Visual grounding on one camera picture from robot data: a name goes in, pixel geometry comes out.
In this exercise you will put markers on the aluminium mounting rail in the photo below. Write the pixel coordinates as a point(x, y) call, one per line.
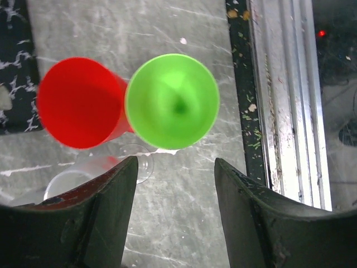
point(289, 100)

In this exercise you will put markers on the gold wine glass rack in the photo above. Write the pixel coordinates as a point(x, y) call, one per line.
point(19, 70)

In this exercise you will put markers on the red plastic wine glass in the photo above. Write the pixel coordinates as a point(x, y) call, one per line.
point(81, 103)

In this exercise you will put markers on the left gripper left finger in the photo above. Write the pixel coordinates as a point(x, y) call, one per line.
point(84, 227)

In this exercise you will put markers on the front clear wine glass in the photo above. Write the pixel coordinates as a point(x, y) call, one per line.
point(95, 166)

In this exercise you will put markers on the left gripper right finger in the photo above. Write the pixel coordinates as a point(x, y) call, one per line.
point(265, 229)

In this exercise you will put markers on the green plastic wine glass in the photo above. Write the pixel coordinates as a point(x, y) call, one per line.
point(172, 101)

